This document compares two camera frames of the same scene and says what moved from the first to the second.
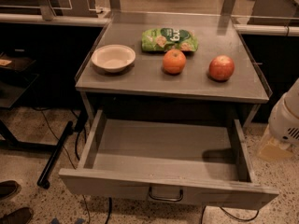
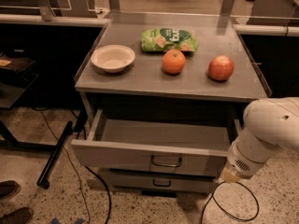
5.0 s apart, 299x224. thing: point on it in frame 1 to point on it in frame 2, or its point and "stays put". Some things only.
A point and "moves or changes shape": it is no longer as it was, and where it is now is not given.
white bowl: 113,57 stays put
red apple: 221,67 stays put
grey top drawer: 199,161 moves or changes shape
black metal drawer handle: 164,199 to 167,165
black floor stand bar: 43,180 stays put
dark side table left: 15,80 stays put
